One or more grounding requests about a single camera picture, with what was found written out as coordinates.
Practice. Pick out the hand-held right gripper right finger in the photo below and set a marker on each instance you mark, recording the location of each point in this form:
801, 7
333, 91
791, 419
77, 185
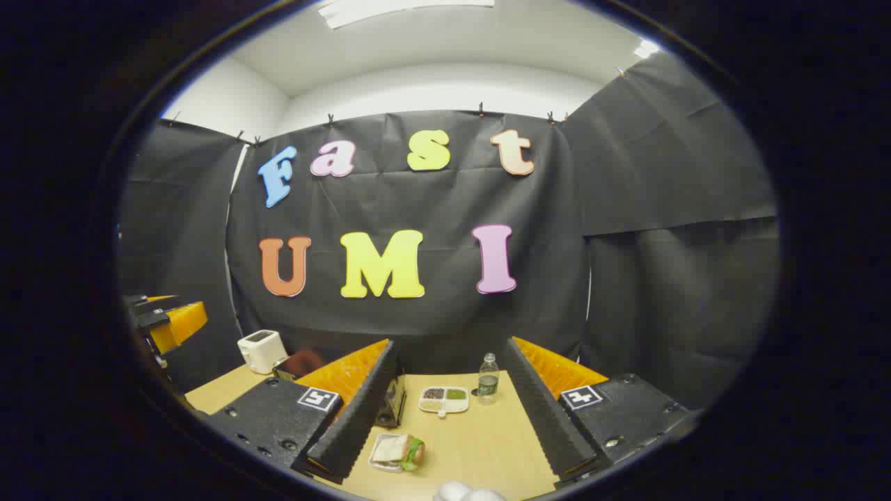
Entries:
546, 417

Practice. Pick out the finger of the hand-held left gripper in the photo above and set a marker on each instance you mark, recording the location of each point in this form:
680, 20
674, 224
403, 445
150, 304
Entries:
150, 301
177, 325

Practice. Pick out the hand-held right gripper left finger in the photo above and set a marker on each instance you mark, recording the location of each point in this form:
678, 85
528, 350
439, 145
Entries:
362, 410

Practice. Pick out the black electric oven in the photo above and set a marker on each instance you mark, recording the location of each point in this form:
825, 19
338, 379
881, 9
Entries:
391, 407

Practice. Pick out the sandwich with lettuce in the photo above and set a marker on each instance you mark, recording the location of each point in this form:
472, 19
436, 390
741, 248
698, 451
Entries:
400, 449

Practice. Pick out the clear plastic water bottle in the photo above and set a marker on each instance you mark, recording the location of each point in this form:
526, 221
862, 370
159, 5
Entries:
488, 383

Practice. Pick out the white toaster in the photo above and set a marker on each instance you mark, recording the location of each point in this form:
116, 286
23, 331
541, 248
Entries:
261, 350

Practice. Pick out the ceiling light panel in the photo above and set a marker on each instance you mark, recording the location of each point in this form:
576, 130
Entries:
646, 49
404, 10

